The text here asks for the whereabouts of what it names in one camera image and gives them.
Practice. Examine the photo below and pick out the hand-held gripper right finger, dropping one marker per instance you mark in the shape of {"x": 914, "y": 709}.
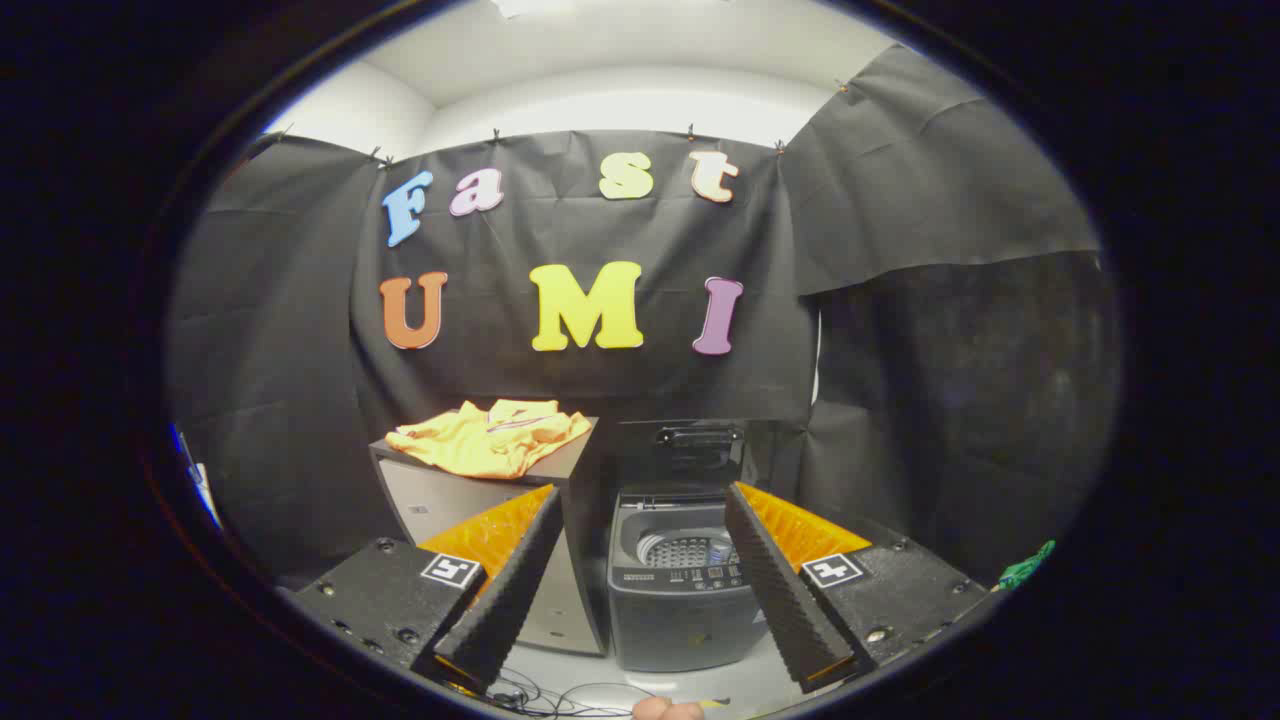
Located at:
{"x": 780, "y": 590}

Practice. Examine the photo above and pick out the orange yellow shirt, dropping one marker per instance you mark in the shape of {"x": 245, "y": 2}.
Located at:
{"x": 480, "y": 445}

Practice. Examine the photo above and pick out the white and blue clutter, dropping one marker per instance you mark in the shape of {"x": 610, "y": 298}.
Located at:
{"x": 200, "y": 485}

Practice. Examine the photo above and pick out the green object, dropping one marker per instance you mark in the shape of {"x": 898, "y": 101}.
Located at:
{"x": 1025, "y": 570}

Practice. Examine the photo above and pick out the grey washing machine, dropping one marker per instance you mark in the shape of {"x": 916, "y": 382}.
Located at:
{"x": 670, "y": 620}

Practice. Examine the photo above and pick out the small dark cabinet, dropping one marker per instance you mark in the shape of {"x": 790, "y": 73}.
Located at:
{"x": 430, "y": 505}

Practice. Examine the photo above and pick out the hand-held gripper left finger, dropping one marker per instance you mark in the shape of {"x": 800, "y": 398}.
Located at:
{"x": 520, "y": 590}

